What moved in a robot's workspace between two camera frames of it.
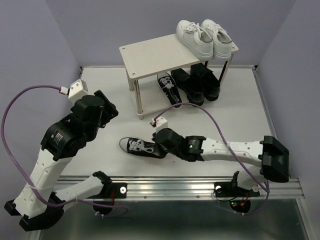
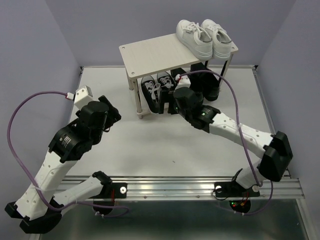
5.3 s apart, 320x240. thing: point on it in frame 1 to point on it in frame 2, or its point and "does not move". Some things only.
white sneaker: x=196 y=38 does not move
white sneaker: x=222 y=42 does not move
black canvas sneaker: x=139 y=147 to x=149 y=89
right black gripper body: x=177 y=154 to x=187 y=115
